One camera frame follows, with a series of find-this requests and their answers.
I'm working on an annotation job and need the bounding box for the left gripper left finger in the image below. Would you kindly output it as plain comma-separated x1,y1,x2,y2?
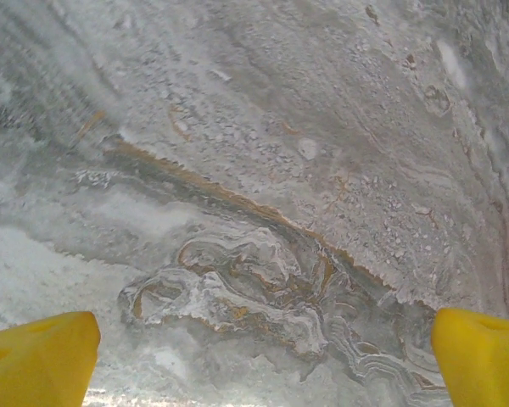
0,310,103,407

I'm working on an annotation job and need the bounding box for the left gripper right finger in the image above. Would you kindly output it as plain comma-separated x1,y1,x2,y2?
431,307,509,407

